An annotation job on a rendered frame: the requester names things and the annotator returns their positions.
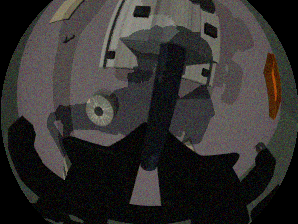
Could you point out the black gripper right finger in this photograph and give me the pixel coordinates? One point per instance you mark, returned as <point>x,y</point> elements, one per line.
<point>179,166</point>

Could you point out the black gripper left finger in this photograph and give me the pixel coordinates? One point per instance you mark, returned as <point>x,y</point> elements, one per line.
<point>120,159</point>

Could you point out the orange shallow tray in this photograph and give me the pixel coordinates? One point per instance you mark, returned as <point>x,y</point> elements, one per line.
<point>273,84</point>

